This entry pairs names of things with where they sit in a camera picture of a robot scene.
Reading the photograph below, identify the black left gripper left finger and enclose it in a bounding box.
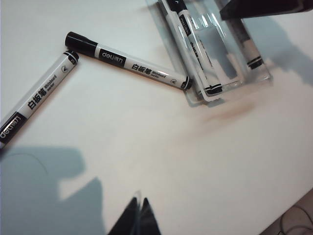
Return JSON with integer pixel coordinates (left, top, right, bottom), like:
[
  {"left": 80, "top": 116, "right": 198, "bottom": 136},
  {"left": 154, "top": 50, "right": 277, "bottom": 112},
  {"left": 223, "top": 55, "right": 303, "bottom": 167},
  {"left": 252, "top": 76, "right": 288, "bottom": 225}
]
[{"left": 107, "top": 195, "right": 142, "bottom": 235}]

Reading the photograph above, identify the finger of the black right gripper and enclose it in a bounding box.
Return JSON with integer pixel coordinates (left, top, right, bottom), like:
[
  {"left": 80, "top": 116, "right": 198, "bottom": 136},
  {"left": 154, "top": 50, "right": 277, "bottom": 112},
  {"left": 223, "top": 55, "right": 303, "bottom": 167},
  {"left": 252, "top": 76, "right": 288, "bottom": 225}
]
[{"left": 220, "top": 0, "right": 313, "bottom": 21}]

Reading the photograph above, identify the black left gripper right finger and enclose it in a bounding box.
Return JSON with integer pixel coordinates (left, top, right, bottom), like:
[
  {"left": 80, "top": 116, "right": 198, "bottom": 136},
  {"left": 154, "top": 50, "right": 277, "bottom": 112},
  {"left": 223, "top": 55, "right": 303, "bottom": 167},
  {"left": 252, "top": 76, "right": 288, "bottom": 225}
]
[{"left": 141, "top": 197, "right": 162, "bottom": 235}]

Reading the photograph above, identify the black white whiteboard marker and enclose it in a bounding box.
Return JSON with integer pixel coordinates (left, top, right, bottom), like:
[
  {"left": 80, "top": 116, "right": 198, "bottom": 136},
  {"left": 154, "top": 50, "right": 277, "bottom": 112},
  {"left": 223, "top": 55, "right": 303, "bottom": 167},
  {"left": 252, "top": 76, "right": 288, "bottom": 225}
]
[
  {"left": 168, "top": 0, "right": 224, "bottom": 97},
  {"left": 0, "top": 51, "right": 80, "bottom": 150},
  {"left": 163, "top": 7, "right": 208, "bottom": 101},
  {"left": 65, "top": 31, "right": 193, "bottom": 91},
  {"left": 233, "top": 18, "right": 263, "bottom": 71}
]

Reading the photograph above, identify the clear plastic packaging tray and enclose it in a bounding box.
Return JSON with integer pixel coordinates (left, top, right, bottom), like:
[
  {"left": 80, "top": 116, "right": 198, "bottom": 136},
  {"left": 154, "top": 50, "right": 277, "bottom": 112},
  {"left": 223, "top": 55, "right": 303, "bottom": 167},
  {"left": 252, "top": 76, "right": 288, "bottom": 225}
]
[{"left": 146, "top": 0, "right": 273, "bottom": 107}]

